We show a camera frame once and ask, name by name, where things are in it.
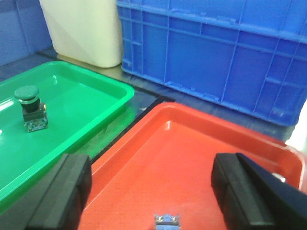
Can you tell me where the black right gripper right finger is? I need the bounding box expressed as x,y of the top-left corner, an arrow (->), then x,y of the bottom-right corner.
211,153 -> 307,230

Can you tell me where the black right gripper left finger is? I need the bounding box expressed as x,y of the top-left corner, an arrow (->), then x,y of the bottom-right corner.
0,154 -> 92,230

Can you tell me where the red mushroom push button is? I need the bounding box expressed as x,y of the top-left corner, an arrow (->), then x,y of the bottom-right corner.
154,213 -> 181,230

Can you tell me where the green mushroom push button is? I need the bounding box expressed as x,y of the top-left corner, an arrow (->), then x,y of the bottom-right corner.
14,85 -> 48,132

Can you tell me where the red plastic tray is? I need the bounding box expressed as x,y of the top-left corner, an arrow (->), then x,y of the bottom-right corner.
79,103 -> 307,230

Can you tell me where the green plastic tray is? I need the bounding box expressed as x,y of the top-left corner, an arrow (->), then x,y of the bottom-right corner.
0,61 -> 134,210

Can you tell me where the lower blue stacked crate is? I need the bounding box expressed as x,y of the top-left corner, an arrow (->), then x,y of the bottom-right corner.
116,0 -> 307,126

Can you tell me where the cream plastic basket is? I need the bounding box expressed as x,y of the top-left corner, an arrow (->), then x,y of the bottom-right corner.
40,0 -> 123,68

